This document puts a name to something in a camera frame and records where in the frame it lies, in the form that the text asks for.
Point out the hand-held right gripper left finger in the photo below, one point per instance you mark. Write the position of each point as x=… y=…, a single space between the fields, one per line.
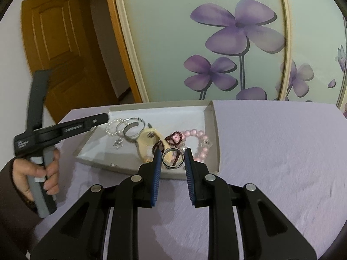
x=156 y=178

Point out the wooden door frame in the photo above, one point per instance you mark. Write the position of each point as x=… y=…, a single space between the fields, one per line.
x=119 y=32

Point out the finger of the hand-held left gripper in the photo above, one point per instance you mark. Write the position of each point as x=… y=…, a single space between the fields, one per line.
x=86 y=124

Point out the thin silver hoop bangle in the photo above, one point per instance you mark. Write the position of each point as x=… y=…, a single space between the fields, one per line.
x=119 y=126

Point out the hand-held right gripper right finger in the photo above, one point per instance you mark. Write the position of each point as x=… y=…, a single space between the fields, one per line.
x=189 y=178

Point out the person's left hand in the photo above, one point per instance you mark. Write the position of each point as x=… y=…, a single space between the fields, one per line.
x=21 y=170

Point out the floral sliding wardrobe door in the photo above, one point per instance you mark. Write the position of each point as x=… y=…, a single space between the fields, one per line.
x=311 y=32
x=162 y=32

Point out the shallow grey cardboard box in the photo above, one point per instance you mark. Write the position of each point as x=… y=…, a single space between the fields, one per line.
x=211 y=130

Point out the silver engraved cuff bangle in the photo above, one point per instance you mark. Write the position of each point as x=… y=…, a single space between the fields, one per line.
x=130 y=138

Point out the purple tablecloth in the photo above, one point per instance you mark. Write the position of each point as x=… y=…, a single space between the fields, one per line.
x=271 y=154

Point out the wooden door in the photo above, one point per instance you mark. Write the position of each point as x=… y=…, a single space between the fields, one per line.
x=62 y=46

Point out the person's left forearm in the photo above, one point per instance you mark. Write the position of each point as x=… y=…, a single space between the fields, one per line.
x=10 y=216

